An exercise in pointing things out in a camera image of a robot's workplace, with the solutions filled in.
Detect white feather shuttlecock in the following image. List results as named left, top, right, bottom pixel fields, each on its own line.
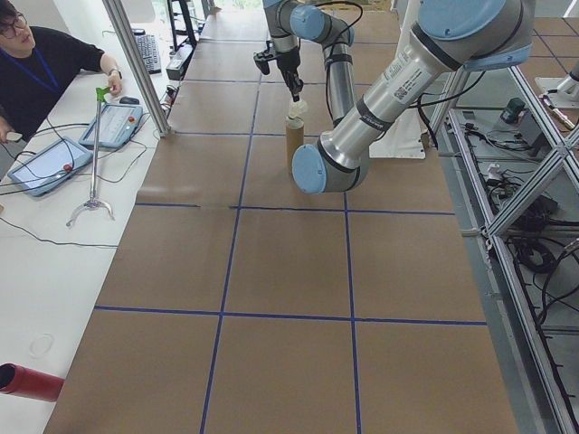
left=287, top=99, right=309, bottom=122

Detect brown cardboard tube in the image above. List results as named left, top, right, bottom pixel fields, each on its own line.
left=284, top=115, right=306, bottom=176

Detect dark equipment box with label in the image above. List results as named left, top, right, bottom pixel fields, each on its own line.
left=165, top=44, right=195, bottom=82

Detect black metal stand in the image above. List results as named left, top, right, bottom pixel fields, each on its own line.
left=166, top=0, right=198, bottom=51

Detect black computer keyboard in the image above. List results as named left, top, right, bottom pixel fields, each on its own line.
left=132, top=28, right=163, bottom=76

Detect blue-edged teach pendant tablet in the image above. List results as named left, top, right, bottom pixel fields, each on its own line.
left=6, top=137, right=95, bottom=199
left=79, top=102, right=145, bottom=152

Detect teal power tool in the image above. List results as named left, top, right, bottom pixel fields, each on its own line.
left=499, top=98, right=528, bottom=124

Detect person in black shirt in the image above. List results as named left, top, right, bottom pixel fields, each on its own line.
left=0, top=7, right=124, bottom=145

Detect white side desk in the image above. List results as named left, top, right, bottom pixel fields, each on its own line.
left=0, top=0, right=218, bottom=434

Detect red cylindrical tube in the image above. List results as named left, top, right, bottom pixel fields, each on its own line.
left=0, top=363, right=66, bottom=403

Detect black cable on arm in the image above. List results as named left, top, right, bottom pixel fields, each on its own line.
left=311, top=0, right=365, bottom=64

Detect white pedestal with base plate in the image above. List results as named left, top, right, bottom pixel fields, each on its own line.
left=368, top=0, right=427, bottom=160

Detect black cable along pedestal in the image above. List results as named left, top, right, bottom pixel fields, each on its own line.
left=415, top=88, right=439, bottom=149

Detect aluminium extrusion post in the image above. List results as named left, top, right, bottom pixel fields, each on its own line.
left=102, top=0, right=174, bottom=137

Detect reacher grabber with green handle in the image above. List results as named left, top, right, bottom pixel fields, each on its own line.
left=66, top=84, right=116, bottom=228

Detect tangled wires in frame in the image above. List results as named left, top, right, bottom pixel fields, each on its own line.
left=460, top=119, right=544, bottom=213

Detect grey box in frame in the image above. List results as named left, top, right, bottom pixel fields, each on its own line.
left=518, top=110, right=551, bottom=158

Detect white square base plate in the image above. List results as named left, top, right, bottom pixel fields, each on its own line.
left=534, top=76, right=579, bottom=109

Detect V-shaped metal bar frame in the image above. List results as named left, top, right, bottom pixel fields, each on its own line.
left=424, top=58, right=579, bottom=434

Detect long black desk cable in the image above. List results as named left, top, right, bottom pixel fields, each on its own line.
left=0, top=215, right=119, bottom=250

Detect black cable bundle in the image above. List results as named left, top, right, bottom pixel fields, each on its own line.
left=506, top=198, right=579, bottom=317

